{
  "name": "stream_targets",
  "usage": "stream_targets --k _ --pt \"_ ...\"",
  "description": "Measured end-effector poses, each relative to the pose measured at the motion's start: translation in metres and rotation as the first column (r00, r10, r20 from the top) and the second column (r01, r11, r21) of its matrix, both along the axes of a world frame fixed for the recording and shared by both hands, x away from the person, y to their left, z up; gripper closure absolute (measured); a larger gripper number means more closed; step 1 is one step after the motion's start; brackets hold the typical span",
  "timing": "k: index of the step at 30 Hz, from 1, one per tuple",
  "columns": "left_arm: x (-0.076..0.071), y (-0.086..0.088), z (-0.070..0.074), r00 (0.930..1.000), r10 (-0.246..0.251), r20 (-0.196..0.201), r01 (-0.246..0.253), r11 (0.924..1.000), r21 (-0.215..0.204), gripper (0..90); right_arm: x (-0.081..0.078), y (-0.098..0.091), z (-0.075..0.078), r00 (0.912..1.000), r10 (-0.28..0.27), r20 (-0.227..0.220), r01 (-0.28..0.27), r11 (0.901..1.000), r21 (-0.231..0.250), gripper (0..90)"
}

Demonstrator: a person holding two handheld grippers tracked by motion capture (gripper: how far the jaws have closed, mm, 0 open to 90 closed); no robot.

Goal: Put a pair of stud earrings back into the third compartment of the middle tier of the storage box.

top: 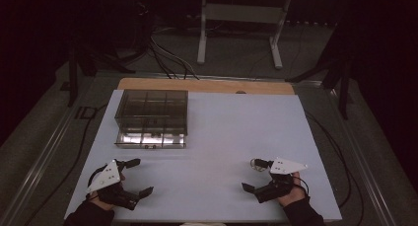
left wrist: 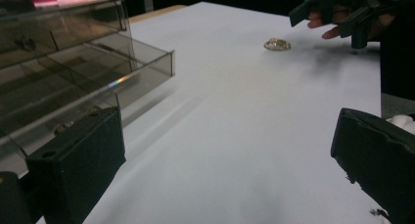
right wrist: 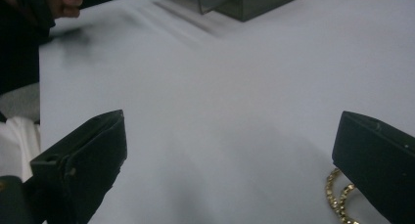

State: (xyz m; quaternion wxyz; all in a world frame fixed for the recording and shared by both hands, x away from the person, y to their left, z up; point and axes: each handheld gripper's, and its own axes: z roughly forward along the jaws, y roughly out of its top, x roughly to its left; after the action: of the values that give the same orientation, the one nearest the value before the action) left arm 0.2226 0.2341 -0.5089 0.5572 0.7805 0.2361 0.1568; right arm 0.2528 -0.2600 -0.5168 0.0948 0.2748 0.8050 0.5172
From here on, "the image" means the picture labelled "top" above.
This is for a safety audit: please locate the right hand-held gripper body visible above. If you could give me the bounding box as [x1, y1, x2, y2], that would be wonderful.
[253, 157, 310, 204]

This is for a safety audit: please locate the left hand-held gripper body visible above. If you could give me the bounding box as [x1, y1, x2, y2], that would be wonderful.
[86, 158, 141, 211]

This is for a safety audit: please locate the small silver metal ring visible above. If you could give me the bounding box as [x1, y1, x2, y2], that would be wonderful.
[249, 159, 266, 173]

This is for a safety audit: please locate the person's right hand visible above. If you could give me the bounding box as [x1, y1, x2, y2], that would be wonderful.
[277, 171, 308, 208]

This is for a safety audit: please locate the person's left hand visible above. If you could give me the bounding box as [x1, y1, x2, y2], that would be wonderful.
[86, 172, 127, 212]

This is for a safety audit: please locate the clear plastic drawer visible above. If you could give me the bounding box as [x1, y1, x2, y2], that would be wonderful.
[113, 131, 187, 150]

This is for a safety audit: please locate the smoky clear storage box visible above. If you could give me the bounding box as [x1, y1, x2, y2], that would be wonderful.
[113, 89, 189, 137]

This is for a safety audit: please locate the white table sheet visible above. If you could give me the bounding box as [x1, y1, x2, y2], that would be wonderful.
[63, 89, 343, 223]

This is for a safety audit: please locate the wooden table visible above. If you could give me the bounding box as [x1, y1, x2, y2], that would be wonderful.
[116, 77, 296, 96]

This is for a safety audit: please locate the black tripod stand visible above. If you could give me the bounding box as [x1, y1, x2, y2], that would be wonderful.
[285, 25, 354, 121]
[66, 38, 136, 109]

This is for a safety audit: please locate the white metal stand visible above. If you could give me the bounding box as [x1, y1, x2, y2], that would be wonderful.
[196, 0, 294, 70]

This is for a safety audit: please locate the dark device with red light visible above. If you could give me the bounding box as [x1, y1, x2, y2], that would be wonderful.
[131, 0, 156, 56]

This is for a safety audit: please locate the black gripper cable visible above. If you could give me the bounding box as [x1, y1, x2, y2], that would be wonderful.
[291, 175, 311, 198]
[86, 164, 109, 201]

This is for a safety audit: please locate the black floor cable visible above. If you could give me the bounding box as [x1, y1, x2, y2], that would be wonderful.
[24, 102, 109, 226]
[305, 110, 366, 226]

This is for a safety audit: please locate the metal floor rail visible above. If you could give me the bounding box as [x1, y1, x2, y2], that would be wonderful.
[324, 87, 405, 226]
[0, 87, 97, 226]

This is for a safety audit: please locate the bundle of floor cables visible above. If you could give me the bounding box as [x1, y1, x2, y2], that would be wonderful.
[148, 35, 201, 81]

